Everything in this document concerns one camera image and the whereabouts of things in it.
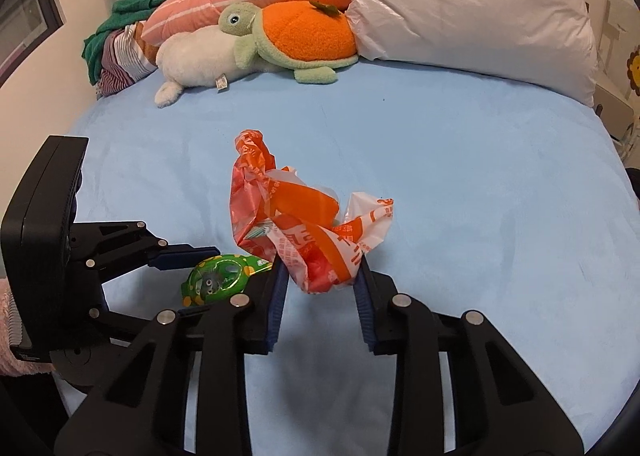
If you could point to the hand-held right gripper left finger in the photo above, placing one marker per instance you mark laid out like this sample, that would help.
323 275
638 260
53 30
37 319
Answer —
277 308

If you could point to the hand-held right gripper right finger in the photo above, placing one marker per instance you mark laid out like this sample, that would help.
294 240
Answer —
364 316

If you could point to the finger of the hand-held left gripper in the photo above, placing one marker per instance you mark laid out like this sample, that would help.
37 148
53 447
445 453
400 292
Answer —
117 322
180 256

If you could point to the green toy package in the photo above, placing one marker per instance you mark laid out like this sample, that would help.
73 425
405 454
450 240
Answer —
220 278

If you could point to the orange plastic bag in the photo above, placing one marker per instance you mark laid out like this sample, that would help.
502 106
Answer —
300 206

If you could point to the pink cloth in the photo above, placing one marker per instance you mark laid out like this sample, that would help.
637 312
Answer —
25 367

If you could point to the light blue bed sheet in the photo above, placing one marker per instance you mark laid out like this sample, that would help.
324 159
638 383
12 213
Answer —
475 211

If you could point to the white plush toy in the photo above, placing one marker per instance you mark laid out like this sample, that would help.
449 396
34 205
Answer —
195 55

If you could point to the striped cloth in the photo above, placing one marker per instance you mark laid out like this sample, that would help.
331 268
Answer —
120 60

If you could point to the green orange turtle plush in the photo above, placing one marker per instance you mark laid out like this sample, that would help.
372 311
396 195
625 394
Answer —
305 35

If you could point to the pile of folded clothes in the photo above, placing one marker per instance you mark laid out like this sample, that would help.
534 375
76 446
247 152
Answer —
135 0

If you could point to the white pillow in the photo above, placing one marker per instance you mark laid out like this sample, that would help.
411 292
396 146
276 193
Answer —
465 10

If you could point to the white bedside cabinet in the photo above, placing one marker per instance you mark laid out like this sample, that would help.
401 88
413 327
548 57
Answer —
612 105

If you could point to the lion cartoon poster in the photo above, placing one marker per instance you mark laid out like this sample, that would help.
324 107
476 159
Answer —
635 70

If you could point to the dark window frame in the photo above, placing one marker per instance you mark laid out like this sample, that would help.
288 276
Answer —
47 0

